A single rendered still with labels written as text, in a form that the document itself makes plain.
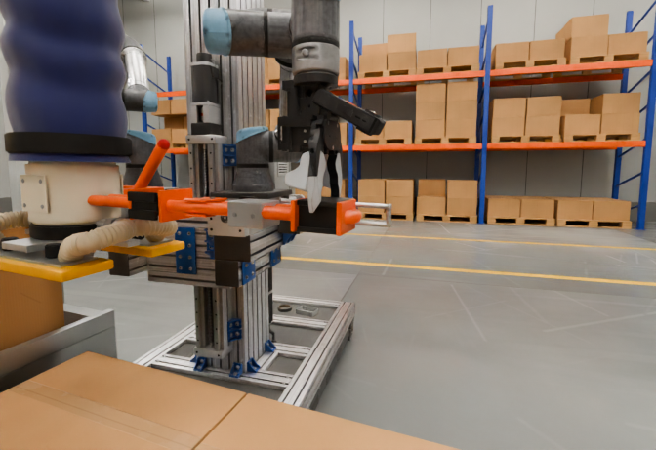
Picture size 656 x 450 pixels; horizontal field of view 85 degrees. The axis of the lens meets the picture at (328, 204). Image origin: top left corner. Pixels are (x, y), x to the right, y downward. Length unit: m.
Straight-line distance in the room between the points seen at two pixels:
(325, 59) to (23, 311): 1.19
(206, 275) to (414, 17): 8.89
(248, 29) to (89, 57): 0.35
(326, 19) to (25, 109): 0.60
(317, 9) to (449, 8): 9.24
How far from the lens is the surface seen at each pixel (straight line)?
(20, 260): 0.90
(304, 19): 0.59
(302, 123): 0.56
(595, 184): 9.77
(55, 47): 0.90
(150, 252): 0.89
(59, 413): 1.17
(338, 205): 0.52
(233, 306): 1.66
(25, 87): 0.91
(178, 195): 0.75
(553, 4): 10.06
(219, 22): 0.69
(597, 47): 8.60
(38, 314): 1.47
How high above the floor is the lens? 1.12
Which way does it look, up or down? 6 degrees down
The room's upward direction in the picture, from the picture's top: straight up
